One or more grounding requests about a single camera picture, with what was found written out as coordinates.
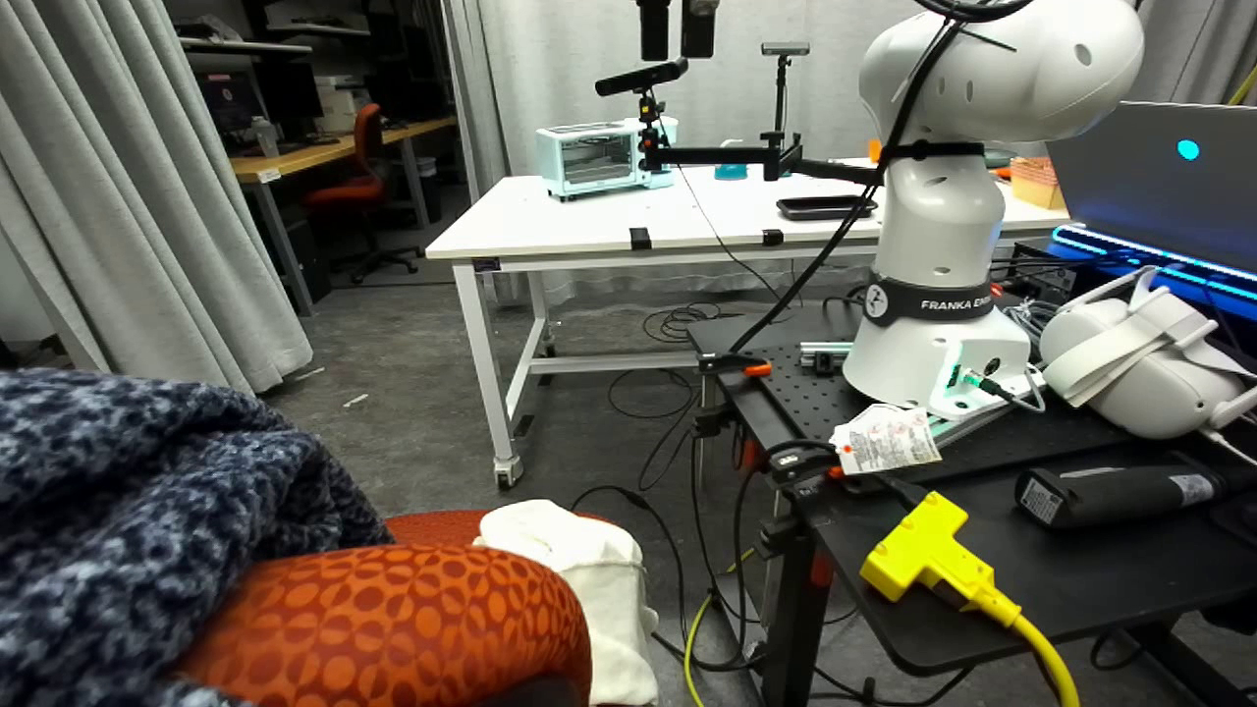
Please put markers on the white metal-leg table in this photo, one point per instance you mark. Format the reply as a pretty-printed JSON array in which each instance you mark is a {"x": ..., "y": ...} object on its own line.
[{"x": 591, "y": 220}]

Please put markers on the open laptop blue light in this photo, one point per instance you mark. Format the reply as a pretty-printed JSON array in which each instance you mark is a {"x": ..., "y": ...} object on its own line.
[{"x": 1154, "y": 183}]

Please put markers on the wooden top desk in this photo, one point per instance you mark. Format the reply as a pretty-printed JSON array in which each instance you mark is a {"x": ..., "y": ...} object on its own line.
[{"x": 315, "y": 155}]

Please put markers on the black robot bench table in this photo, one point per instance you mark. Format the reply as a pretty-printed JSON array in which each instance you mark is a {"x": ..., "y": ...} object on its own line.
[{"x": 1086, "y": 576}]

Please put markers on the white crumpled cloth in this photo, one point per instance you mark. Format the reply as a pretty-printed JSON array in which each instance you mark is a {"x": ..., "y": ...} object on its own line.
[{"x": 591, "y": 563}]

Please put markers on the dark storage shelf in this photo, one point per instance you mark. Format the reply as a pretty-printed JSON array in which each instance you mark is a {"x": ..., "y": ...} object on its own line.
[{"x": 261, "y": 63}]

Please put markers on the flat black tablet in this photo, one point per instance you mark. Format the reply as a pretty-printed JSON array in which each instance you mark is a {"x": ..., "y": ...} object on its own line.
[{"x": 825, "y": 205}]

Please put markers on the grey pleated curtain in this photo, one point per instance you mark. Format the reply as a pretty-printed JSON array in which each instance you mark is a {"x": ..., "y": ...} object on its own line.
[{"x": 133, "y": 197}]

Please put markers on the black stereo camera bar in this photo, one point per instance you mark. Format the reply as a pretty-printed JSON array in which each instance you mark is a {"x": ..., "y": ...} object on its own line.
[{"x": 641, "y": 81}]

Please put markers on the orange object on table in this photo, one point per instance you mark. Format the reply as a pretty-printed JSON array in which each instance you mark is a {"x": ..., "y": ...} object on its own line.
[{"x": 1031, "y": 183}]

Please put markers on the orange office chair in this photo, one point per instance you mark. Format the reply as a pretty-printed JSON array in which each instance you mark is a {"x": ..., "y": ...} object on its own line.
[{"x": 355, "y": 190}]

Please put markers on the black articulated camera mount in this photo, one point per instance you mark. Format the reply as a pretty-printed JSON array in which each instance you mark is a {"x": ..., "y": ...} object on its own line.
[{"x": 731, "y": 155}]

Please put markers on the black handheld device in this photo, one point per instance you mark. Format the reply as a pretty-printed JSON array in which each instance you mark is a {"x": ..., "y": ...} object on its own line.
[{"x": 1115, "y": 492}]

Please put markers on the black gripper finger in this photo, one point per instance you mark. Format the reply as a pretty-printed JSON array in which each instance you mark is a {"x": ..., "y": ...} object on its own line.
[
  {"x": 701, "y": 23},
  {"x": 653, "y": 23}
]

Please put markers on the white printed paper tag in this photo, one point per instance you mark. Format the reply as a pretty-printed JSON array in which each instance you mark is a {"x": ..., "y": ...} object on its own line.
[{"x": 886, "y": 438}]

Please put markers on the white VR headset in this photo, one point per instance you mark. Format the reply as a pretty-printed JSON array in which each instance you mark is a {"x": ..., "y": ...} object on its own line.
[{"x": 1140, "y": 378}]

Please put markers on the blue white speckled cloth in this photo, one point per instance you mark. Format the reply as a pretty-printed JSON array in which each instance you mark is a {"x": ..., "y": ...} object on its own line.
[{"x": 133, "y": 525}]

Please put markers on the white backdrop curtain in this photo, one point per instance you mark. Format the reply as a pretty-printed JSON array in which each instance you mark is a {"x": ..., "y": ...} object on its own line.
[{"x": 553, "y": 63}]

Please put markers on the black camera on post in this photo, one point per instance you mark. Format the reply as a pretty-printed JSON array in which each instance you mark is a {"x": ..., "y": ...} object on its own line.
[{"x": 784, "y": 49}]

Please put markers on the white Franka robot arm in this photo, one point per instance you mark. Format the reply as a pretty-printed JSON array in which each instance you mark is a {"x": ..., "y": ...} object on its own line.
[{"x": 938, "y": 209}]

